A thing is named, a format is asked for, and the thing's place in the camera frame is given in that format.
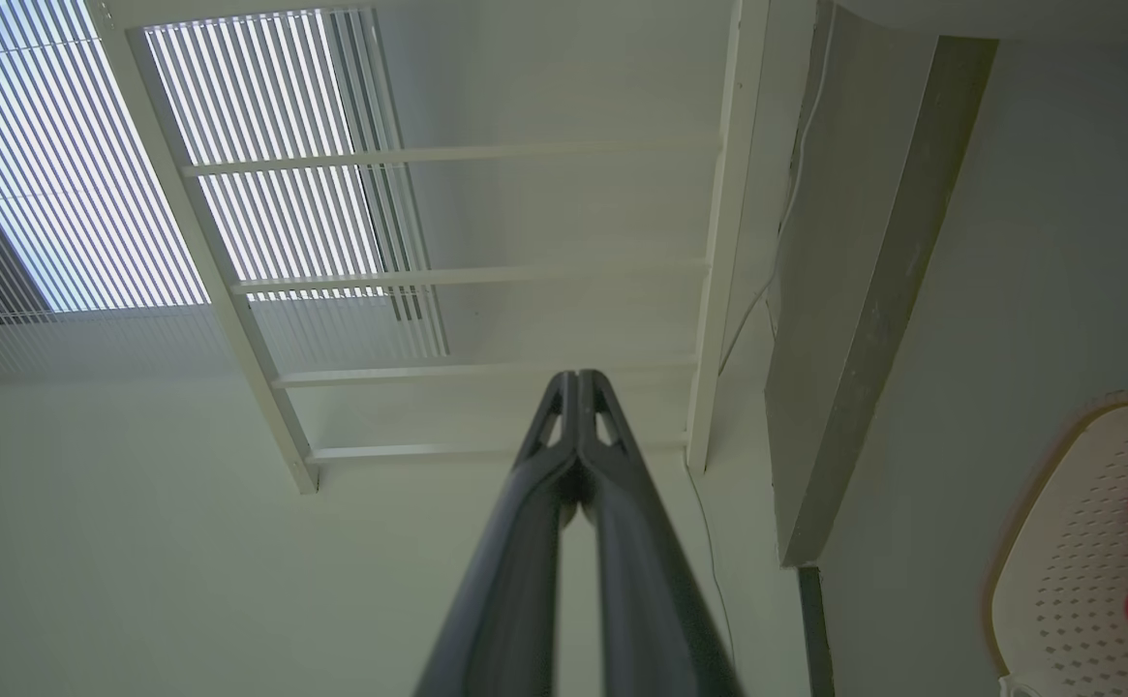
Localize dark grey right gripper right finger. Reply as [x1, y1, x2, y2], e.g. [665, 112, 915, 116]
[577, 370, 745, 697]

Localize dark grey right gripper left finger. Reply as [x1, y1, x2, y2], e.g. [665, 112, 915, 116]
[413, 370, 580, 697]

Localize white perforated laundry basket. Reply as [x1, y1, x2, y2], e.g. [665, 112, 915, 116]
[986, 389, 1128, 697]

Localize white wooden ladder shelf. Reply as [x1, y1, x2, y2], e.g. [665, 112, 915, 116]
[89, 0, 771, 495]

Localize white vertical window blinds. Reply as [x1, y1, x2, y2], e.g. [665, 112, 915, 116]
[0, 0, 448, 380]

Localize thin white wall cable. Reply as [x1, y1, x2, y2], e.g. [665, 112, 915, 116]
[685, 0, 836, 669]

